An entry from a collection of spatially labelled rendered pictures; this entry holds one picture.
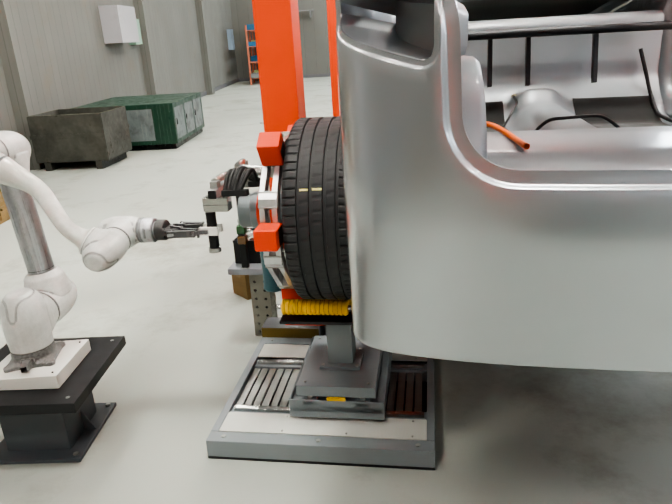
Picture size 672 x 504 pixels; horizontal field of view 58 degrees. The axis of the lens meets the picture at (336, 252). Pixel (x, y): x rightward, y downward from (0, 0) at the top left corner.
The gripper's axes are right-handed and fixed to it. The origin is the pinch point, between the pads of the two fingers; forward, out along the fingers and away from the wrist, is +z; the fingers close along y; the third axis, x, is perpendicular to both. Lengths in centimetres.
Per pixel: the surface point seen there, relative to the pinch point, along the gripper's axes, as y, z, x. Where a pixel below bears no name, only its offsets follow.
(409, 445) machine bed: 16, 68, -75
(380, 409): 4, 57, -69
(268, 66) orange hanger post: -64, 9, 51
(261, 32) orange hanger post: -64, 7, 64
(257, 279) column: -77, -10, -51
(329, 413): 4, 38, -72
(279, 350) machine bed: -49, 6, -75
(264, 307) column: -77, -8, -67
